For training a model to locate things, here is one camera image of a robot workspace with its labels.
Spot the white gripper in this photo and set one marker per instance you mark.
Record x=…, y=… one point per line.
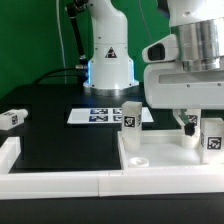
x=168, y=86

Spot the white square table top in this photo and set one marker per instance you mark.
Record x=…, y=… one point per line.
x=159, y=149

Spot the white marker sheet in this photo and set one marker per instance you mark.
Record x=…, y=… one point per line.
x=95, y=115

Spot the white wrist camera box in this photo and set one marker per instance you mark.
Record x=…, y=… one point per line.
x=164, y=50

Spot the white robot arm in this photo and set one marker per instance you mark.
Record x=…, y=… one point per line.
x=185, y=69

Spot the white U-shaped fence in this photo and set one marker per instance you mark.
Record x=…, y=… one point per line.
x=171, y=180

